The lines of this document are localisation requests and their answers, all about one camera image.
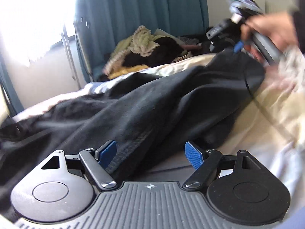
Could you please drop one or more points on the teal curtain right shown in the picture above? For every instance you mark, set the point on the teal curtain right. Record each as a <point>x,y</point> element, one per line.
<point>101,24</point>

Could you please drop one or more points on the metal clothes drying rack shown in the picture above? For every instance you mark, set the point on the metal clothes drying rack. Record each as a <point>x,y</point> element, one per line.
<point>71,52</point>

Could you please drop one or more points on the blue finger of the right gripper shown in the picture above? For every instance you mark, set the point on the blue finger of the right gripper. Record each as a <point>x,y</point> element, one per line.
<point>238,46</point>

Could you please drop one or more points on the black shorts garment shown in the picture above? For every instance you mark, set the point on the black shorts garment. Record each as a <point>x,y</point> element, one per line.
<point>149,117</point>

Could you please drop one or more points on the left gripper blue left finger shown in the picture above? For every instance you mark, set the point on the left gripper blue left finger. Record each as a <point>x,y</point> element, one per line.
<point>105,153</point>

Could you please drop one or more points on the pile of clothes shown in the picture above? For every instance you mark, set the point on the pile of clothes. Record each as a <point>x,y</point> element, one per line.
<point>144,48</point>

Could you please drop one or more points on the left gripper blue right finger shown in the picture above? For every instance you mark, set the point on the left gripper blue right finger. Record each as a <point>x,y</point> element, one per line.
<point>193,155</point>

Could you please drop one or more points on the pastel pink blue bed sheet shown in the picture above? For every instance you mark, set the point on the pastel pink blue bed sheet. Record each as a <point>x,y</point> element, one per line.
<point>272,127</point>

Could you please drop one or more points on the person's right hand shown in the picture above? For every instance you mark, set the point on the person's right hand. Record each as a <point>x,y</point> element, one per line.
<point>281,28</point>

